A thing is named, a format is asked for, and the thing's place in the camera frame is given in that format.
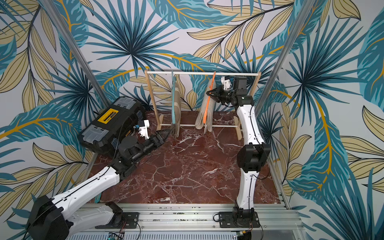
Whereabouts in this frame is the beige wool scarf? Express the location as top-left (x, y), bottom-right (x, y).
top-left (195, 79), bottom-right (216, 134)

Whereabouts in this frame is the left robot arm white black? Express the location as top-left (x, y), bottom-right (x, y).
top-left (26, 129), bottom-right (170, 240)

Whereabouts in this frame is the aluminium frame post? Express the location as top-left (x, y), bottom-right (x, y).
top-left (41, 0), bottom-right (110, 108)
top-left (255, 0), bottom-right (315, 118)

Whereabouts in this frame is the brown plaid scarf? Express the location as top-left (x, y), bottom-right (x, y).
top-left (171, 82), bottom-right (181, 137)

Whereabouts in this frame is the right aluminium frame post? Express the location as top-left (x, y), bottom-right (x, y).
top-left (255, 0), bottom-right (315, 118)

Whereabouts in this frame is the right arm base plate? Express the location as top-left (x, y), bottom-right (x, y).
top-left (218, 212), bottom-right (261, 229)

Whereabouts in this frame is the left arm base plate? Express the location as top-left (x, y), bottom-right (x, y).
top-left (95, 212), bottom-right (140, 229)

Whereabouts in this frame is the left aluminium frame post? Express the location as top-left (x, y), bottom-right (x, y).
top-left (41, 0), bottom-right (110, 108)

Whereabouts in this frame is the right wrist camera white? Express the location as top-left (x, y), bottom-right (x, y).
top-left (221, 76), bottom-right (233, 91)

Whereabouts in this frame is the orange plastic hanger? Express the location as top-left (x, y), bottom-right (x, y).
top-left (203, 72), bottom-right (216, 124)

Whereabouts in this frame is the black yellow toolbox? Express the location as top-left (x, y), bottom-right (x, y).
top-left (78, 97), bottom-right (146, 158)

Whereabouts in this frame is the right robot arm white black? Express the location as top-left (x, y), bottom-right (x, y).
top-left (207, 76), bottom-right (271, 225)

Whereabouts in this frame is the wooden clothes rack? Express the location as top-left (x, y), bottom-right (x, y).
top-left (145, 70), bottom-right (262, 131)

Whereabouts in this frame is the aluminium frame rail front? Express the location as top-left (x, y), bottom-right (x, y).
top-left (44, 203), bottom-right (307, 240)

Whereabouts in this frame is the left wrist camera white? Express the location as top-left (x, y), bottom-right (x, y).
top-left (138, 120), bottom-right (150, 140)

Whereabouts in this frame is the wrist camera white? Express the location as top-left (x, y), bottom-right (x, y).
top-left (138, 120), bottom-right (150, 140)
top-left (221, 76), bottom-right (233, 91)

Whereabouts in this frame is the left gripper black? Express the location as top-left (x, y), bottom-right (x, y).
top-left (131, 127), bottom-right (172, 163)

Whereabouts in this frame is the teal plastic hanger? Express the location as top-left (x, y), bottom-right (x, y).
top-left (171, 71), bottom-right (176, 126)

